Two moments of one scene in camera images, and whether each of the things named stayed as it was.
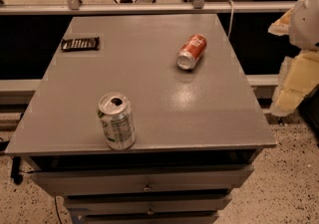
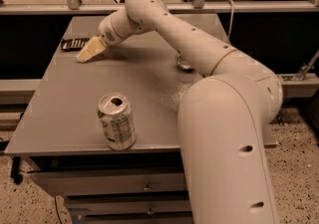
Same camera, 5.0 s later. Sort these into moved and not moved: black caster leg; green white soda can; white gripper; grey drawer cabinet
Moved: white gripper
Not moved: green white soda can; black caster leg; grey drawer cabinet
